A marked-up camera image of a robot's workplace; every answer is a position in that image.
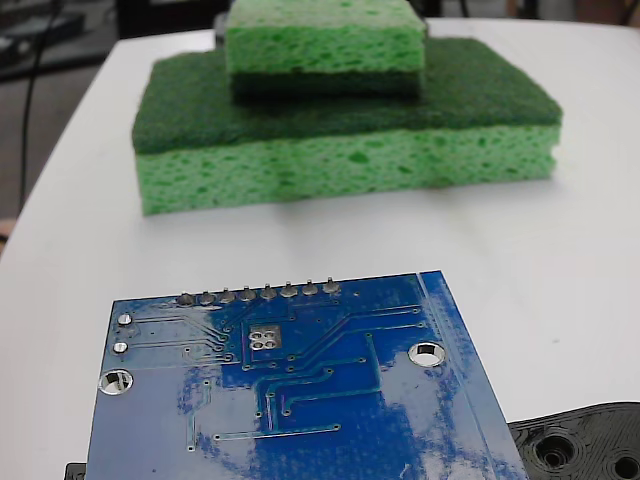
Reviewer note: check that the blue circuit board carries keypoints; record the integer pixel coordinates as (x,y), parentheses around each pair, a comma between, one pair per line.
(310,400)

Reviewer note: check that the large green sponge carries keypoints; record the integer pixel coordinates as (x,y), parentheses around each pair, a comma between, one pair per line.
(320,165)

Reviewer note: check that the small green sponge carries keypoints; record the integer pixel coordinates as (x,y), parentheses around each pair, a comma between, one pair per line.
(325,45)

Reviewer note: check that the dark background equipment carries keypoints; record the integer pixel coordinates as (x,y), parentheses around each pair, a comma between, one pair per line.
(30,45)

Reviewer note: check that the black printed bracket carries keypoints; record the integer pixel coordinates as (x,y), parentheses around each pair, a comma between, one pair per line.
(585,440)

